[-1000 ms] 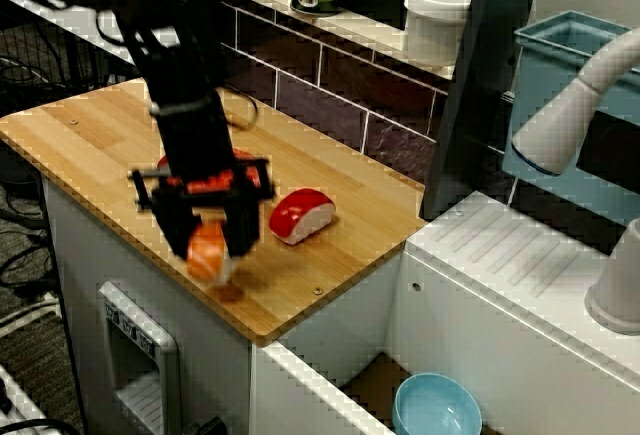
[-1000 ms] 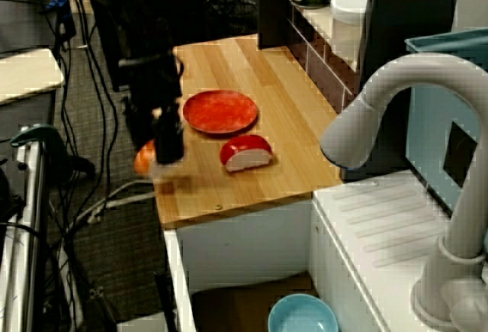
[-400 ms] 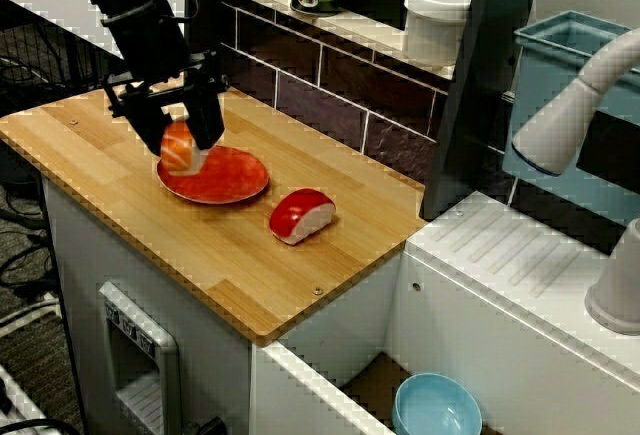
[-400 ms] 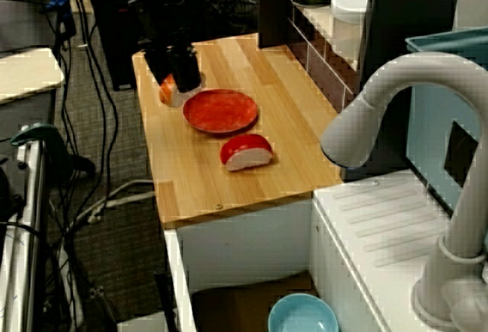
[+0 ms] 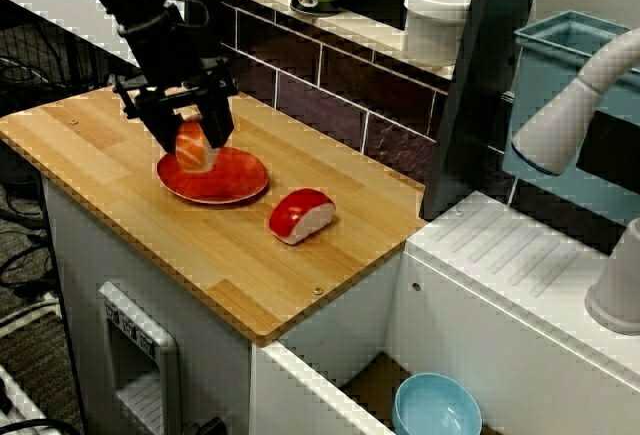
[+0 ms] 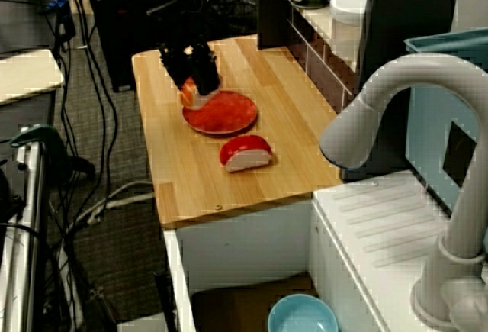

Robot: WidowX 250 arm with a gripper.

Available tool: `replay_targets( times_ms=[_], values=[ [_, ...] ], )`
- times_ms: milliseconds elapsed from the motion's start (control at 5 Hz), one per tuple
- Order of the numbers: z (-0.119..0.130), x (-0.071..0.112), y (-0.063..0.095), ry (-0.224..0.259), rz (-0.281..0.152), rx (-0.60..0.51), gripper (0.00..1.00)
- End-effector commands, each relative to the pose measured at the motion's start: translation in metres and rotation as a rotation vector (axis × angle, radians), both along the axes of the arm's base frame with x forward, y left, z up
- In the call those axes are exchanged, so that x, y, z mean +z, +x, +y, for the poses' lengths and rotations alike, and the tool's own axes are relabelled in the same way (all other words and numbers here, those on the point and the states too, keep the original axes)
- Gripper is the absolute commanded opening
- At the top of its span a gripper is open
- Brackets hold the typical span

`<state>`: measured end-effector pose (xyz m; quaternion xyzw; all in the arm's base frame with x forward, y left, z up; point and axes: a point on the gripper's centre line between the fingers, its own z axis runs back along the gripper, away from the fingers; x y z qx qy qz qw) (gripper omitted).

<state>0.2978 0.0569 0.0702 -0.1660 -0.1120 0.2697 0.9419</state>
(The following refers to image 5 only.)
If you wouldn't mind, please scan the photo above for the white plastic container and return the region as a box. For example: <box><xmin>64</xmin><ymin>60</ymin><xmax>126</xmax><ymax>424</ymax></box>
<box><xmin>402</xmin><ymin>0</ymin><xmax>474</xmax><ymax>69</ymax></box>

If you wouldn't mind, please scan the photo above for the black wire mesh panel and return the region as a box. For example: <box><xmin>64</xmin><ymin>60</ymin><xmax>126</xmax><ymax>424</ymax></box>
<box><xmin>0</xmin><ymin>14</ymin><xmax>146</xmax><ymax>101</ymax></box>

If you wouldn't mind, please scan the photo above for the blue plastic bin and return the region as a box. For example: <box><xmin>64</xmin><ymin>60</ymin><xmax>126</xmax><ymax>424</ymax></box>
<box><xmin>501</xmin><ymin>9</ymin><xmax>640</xmax><ymax>226</ymax></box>

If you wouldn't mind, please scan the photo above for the grey dispenser panel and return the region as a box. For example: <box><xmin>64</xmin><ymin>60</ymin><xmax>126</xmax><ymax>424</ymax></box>
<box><xmin>97</xmin><ymin>282</ymin><xmax>182</xmax><ymax>435</ymax></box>

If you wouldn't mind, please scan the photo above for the dark upright shelf panel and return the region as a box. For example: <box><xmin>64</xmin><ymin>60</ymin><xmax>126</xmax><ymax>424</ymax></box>
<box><xmin>184</xmin><ymin>0</ymin><xmax>241</xmax><ymax>91</ymax></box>
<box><xmin>421</xmin><ymin>0</ymin><xmax>546</xmax><ymax>221</ymax></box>

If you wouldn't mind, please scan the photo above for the grey toy faucet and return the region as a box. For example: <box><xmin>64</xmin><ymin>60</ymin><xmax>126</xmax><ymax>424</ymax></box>
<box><xmin>510</xmin><ymin>27</ymin><xmax>640</xmax><ymax>336</ymax></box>

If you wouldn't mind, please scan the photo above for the red tuna sushi toy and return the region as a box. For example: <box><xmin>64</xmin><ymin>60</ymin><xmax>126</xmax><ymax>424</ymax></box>
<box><xmin>268</xmin><ymin>187</ymin><xmax>337</xmax><ymax>246</ymax></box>

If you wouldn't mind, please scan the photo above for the aluminium frame rail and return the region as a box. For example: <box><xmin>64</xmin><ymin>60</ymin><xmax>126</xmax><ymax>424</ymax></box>
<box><xmin>0</xmin><ymin>364</ymin><xmax>49</xmax><ymax>435</ymax></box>

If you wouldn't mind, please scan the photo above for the cream shelf ledge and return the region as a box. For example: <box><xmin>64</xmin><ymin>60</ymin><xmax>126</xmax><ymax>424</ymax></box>
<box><xmin>190</xmin><ymin>0</ymin><xmax>459</xmax><ymax>81</ymax></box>

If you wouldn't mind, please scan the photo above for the dark tiled backsplash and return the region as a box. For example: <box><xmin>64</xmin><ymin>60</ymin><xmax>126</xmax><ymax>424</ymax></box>
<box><xmin>219</xmin><ymin>0</ymin><xmax>521</xmax><ymax>206</ymax></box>

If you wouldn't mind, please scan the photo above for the light blue bowl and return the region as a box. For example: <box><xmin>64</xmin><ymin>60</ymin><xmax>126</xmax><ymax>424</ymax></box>
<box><xmin>392</xmin><ymin>372</ymin><xmax>484</xmax><ymax>435</ymax></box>

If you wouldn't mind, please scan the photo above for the black robot wrist cable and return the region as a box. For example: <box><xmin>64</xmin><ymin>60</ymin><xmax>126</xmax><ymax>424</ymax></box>
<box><xmin>169</xmin><ymin>0</ymin><xmax>210</xmax><ymax>30</ymax></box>

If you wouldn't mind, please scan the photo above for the white toy kitchen cabinet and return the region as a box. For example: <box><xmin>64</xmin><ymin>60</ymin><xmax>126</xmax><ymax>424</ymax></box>
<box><xmin>39</xmin><ymin>174</ymin><xmax>640</xmax><ymax>435</ymax></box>

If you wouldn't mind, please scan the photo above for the white power strip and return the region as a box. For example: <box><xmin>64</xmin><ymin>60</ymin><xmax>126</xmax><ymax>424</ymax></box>
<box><xmin>0</xmin><ymin>294</ymin><xmax>61</xmax><ymax>339</ymax></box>

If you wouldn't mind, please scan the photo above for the red plate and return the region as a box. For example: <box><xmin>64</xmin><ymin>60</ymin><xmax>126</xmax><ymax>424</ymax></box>
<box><xmin>156</xmin><ymin>147</ymin><xmax>271</xmax><ymax>206</ymax></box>

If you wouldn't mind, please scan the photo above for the orange salmon sushi toy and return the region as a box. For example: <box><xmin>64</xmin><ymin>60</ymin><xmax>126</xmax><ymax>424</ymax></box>
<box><xmin>174</xmin><ymin>120</ymin><xmax>209</xmax><ymax>174</ymax></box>

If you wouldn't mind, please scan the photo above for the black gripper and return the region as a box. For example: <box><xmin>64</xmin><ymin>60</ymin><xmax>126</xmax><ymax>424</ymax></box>
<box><xmin>113</xmin><ymin>7</ymin><xmax>239</xmax><ymax>155</ymax></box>

